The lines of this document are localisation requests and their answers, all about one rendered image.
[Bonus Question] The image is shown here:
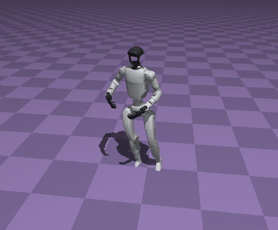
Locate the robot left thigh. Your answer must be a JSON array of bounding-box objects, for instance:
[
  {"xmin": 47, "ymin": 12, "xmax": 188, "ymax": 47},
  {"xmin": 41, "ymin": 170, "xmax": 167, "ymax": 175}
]
[{"xmin": 143, "ymin": 109, "xmax": 156, "ymax": 148}]

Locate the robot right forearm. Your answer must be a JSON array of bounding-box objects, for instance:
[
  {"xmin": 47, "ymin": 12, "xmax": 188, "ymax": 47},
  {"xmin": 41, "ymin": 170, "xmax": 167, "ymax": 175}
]
[{"xmin": 105, "ymin": 79, "xmax": 116, "ymax": 96}]

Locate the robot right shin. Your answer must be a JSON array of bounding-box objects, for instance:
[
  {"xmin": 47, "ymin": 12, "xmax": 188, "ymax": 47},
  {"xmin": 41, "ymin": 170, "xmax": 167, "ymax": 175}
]
[{"xmin": 129, "ymin": 140, "xmax": 141, "ymax": 162}]

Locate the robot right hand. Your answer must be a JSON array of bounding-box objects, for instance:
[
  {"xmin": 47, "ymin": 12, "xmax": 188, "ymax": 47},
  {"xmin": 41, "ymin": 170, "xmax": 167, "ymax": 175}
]
[{"xmin": 106, "ymin": 92, "xmax": 116, "ymax": 109}]

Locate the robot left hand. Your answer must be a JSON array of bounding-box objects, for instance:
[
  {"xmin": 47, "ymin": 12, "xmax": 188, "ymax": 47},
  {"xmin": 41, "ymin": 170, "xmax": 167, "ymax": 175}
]
[{"xmin": 127, "ymin": 105, "xmax": 148, "ymax": 119}]

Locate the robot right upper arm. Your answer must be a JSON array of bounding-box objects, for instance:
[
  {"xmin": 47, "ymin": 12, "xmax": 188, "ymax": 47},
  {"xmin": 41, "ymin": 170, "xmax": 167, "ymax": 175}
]
[{"xmin": 113, "ymin": 66, "xmax": 127, "ymax": 87}]

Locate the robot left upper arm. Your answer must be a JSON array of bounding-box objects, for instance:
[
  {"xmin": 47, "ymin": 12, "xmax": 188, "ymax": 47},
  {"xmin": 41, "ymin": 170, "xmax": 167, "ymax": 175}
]
[{"xmin": 144, "ymin": 70, "xmax": 161, "ymax": 96}]

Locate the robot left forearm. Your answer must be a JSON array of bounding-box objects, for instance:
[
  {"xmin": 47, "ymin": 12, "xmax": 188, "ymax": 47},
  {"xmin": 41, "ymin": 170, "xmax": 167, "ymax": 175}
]
[{"xmin": 142, "ymin": 92, "xmax": 162, "ymax": 112}]

